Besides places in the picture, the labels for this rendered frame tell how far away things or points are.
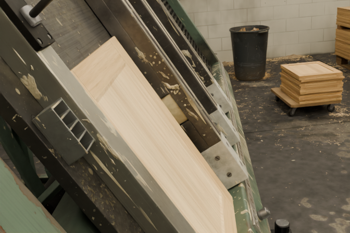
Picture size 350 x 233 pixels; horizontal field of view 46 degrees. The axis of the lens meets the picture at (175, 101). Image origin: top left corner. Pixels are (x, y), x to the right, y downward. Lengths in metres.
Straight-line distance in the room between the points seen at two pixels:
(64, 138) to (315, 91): 3.67
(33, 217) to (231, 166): 0.76
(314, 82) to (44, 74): 3.65
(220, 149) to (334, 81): 3.17
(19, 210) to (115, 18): 0.68
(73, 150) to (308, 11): 6.24
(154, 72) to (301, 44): 5.77
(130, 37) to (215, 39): 5.30
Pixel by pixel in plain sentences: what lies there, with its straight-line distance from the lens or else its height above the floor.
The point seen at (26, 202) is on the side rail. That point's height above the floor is 1.28.
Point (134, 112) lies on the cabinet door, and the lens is 0.75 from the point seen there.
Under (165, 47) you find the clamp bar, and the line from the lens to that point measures 1.19.
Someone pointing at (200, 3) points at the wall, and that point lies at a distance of 6.13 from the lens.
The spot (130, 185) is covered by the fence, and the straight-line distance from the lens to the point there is 0.56.
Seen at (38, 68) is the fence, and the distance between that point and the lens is 0.53.
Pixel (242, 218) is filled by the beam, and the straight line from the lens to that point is 0.96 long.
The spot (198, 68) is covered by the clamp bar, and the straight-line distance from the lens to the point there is 1.51.
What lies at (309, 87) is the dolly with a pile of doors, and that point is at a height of 0.29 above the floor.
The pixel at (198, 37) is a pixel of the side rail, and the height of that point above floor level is 1.06.
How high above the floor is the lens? 1.44
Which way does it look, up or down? 18 degrees down
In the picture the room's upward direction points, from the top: 4 degrees counter-clockwise
